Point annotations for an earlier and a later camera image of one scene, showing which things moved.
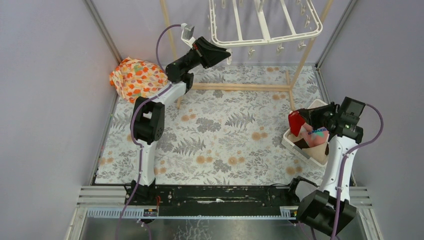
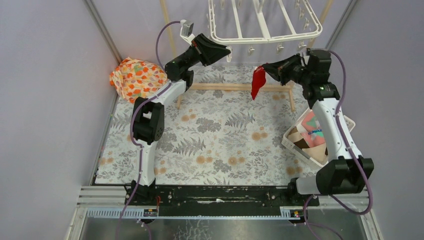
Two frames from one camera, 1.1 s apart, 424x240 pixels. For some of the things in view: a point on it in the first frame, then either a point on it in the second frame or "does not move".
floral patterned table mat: (228, 129) does not move
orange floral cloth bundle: (134, 78) does not move
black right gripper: (311, 116) to (279, 70)
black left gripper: (201, 52) does not move
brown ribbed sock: (302, 144) does not move
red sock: (296, 121) to (259, 79)
